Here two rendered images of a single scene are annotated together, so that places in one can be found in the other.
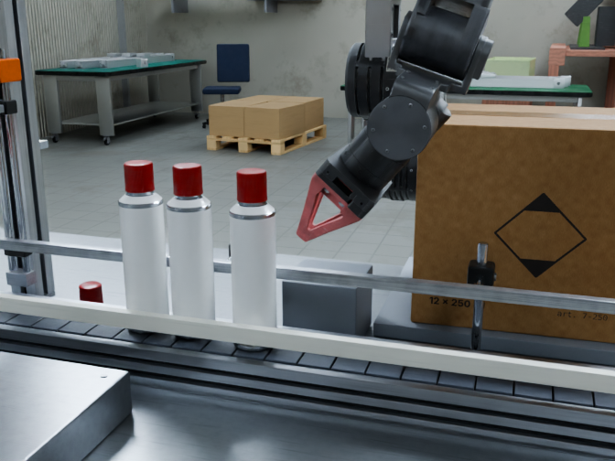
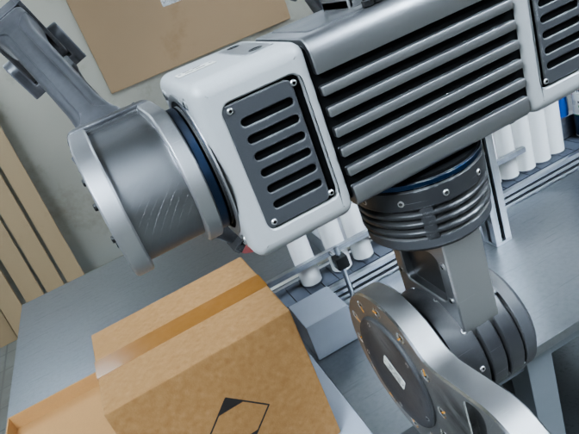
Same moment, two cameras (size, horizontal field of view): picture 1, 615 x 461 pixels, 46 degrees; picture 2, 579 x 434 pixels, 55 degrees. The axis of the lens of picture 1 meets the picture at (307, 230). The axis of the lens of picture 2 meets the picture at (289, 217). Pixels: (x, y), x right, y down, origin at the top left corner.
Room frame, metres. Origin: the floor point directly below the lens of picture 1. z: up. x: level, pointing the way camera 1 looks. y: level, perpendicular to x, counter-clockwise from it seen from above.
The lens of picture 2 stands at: (1.77, -0.52, 1.59)
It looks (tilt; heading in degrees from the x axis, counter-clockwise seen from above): 24 degrees down; 149
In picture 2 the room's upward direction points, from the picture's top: 21 degrees counter-clockwise
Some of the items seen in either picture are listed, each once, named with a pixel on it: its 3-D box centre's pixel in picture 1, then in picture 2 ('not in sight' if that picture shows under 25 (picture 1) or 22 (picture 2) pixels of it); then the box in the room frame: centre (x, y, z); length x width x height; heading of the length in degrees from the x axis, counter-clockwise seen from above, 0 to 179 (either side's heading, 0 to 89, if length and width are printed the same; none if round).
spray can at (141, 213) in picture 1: (144, 246); (351, 220); (0.82, 0.20, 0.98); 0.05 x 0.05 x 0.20
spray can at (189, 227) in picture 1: (190, 251); (330, 232); (0.81, 0.14, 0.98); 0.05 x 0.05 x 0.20
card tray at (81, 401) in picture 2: not in sight; (74, 424); (0.60, -0.53, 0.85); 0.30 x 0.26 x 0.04; 73
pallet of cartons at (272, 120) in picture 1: (269, 122); not in sight; (7.56, 0.40, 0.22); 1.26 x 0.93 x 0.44; 163
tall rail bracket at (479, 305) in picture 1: (478, 316); not in sight; (0.78, -0.20, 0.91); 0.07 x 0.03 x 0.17; 163
